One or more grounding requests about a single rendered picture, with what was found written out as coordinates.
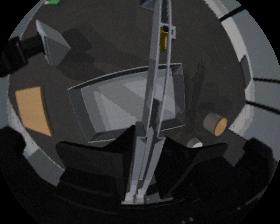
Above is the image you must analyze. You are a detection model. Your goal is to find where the grey roasting tin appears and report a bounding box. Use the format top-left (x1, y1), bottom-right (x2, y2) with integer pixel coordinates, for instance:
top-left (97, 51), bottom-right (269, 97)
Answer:
top-left (68, 63), bottom-right (185, 143)

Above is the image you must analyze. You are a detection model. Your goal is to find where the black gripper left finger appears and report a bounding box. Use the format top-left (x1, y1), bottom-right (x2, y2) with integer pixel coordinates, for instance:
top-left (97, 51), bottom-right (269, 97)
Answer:
top-left (56, 125), bottom-right (136, 202)

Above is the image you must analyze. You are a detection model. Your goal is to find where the light brown wooden board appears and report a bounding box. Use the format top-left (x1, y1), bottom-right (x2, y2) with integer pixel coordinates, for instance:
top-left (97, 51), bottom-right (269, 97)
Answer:
top-left (15, 87), bottom-right (52, 136)

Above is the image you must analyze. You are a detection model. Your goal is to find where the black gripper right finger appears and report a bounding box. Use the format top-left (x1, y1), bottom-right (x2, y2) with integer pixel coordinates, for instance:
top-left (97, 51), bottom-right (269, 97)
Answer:
top-left (153, 136), bottom-right (228, 200)

